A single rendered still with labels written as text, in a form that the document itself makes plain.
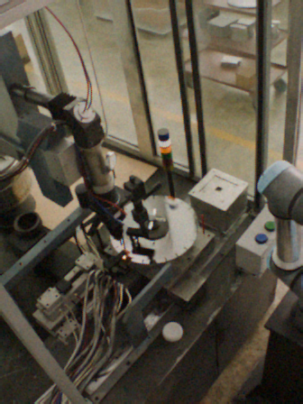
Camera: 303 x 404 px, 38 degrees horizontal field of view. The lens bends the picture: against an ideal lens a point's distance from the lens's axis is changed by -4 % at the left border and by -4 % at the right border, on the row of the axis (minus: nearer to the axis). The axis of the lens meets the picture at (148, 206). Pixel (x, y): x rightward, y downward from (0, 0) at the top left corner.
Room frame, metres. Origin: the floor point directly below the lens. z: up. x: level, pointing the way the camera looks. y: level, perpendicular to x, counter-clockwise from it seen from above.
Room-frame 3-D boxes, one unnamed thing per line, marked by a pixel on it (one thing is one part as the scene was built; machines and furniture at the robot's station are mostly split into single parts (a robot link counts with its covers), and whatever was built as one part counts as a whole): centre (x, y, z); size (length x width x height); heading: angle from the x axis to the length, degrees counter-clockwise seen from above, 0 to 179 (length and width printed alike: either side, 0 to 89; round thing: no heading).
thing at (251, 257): (1.06, -0.42, 0.82); 0.28 x 0.11 x 0.15; 132
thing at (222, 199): (1.29, -0.29, 0.82); 0.18 x 0.18 x 0.15; 42
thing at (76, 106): (1.11, 0.21, 1.45); 0.35 x 0.07 x 0.28; 42
